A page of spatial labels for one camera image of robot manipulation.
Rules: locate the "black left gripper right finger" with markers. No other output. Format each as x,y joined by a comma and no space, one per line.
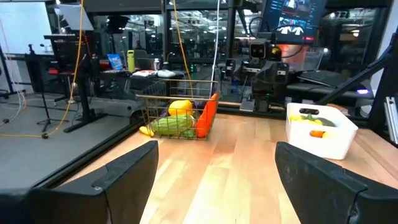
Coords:
314,193

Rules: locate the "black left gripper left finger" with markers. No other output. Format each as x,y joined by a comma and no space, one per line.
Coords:
130,186

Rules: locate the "yellow lemon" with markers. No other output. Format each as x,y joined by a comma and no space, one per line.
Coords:
326,135
297,118

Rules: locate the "orange ribbed pumpkin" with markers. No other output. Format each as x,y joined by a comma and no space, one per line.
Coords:
316,134

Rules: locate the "dark green avocado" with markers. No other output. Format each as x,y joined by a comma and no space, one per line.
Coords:
328,122

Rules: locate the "orange red carrot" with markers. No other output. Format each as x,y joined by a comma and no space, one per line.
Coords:
206,119

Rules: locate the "white plastic bin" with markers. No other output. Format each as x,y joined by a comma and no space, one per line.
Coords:
323,147

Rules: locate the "clear plastic container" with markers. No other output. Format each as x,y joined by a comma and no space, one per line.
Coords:
311,59

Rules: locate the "computer monitor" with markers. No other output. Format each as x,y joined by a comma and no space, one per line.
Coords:
292,18

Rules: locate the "black standing desk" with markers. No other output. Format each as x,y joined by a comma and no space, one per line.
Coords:
84,99

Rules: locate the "small white bottle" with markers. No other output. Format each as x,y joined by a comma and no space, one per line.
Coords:
156,63

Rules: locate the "yellow green water bottle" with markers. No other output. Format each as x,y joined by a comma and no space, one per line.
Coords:
131,62

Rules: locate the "black tripod stand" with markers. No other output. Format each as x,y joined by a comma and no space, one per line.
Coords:
40,93

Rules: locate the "black lamp shade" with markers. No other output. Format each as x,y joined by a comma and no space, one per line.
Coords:
116,23

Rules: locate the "white sheet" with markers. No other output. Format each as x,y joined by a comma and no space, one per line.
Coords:
76,17

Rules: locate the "white board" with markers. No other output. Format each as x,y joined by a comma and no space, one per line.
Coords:
25,28

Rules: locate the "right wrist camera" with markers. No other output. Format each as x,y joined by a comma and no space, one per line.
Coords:
258,49

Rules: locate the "silver aluminium bracket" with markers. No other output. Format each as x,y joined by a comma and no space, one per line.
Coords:
392,121

